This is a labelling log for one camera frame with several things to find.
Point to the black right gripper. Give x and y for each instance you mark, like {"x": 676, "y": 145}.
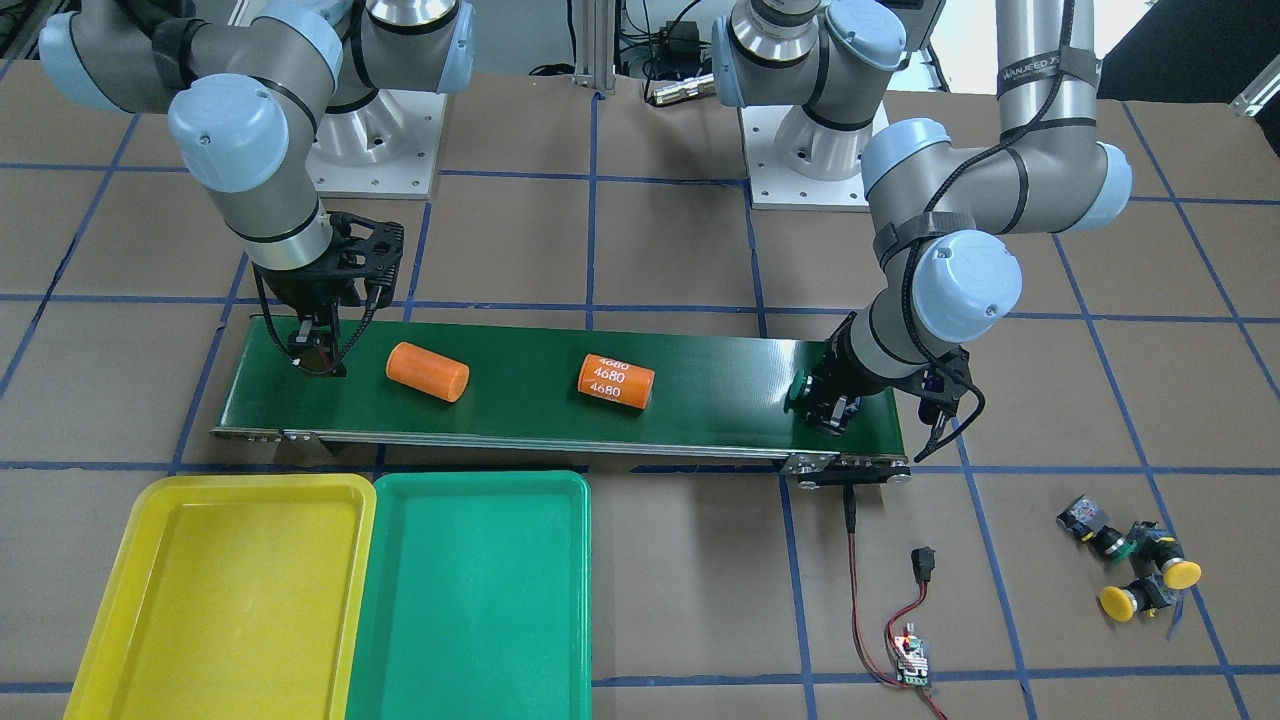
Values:
{"x": 296, "y": 291}

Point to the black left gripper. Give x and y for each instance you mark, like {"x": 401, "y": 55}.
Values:
{"x": 843, "y": 377}

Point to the green push button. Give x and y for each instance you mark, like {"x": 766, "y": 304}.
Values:
{"x": 1110, "y": 545}
{"x": 819, "y": 402}

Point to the plain orange cylinder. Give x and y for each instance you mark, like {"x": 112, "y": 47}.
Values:
{"x": 421, "y": 369}

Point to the orange cylinder marked 4680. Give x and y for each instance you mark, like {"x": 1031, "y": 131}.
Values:
{"x": 614, "y": 381}

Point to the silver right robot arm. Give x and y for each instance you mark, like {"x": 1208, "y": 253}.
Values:
{"x": 275, "y": 105}

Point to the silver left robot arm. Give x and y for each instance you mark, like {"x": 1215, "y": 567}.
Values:
{"x": 941, "y": 212}

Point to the green conveyor belt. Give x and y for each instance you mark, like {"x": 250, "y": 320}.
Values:
{"x": 712, "y": 396}

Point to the small controller circuit board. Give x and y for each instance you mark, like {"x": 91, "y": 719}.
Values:
{"x": 911, "y": 658}

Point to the yellow plastic tray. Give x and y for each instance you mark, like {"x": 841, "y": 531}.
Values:
{"x": 231, "y": 597}

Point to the green plastic tray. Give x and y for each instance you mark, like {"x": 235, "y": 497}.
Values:
{"x": 477, "y": 602}

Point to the yellow push button lower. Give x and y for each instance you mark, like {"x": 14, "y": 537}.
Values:
{"x": 1146, "y": 595}

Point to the yellow push button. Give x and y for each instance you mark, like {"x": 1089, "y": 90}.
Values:
{"x": 1146, "y": 595}
{"x": 1158, "y": 551}

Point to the yellow push button upper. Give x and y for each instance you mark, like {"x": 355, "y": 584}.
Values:
{"x": 1158, "y": 551}

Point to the black inline switch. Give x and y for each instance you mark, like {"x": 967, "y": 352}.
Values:
{"x": 923, "y": 562}

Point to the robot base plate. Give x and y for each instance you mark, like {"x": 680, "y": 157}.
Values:
{"x": 795, "y": 165}
{"x": 383, "y": 149}

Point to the blue push button switch block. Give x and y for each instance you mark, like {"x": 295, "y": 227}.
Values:
{"x": 1083, "y": 518}

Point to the aluminium frame post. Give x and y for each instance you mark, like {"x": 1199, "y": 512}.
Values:
{"x": 594, "y": 39}

